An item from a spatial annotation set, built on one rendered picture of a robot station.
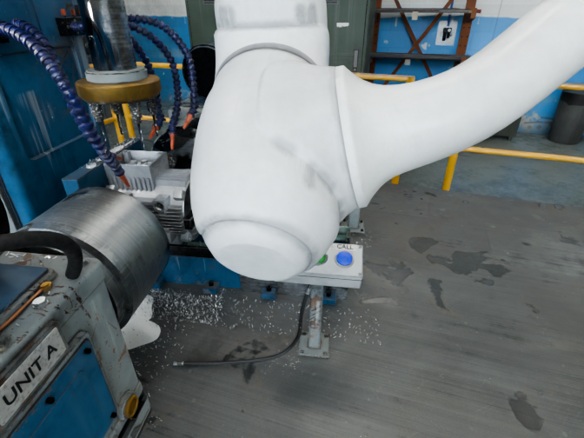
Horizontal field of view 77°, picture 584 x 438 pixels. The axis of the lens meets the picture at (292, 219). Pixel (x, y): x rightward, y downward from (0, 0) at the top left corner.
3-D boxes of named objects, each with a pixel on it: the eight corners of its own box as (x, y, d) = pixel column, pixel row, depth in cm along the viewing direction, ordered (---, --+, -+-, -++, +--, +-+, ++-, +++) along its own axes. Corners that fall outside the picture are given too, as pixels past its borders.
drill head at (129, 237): (-46, 404, 60) (-135, 286, 47) (89, 267, 91) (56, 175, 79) (96, 423, 57) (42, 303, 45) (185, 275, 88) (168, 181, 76)
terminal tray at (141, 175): (109, 190, 93) (102, 163, 90) (130, 174, 102) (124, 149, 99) (154, 193, 92) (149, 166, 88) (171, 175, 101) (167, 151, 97)
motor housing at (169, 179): (115, 248, 97) (96, 183, 88) (148, 214, 114) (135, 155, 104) (187, 255, 95) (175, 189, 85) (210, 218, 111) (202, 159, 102)
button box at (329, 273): (273, 282, 73) (270, 269, 68) (278, 250, 77) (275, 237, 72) (361, 289, 71) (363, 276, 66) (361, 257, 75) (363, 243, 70)
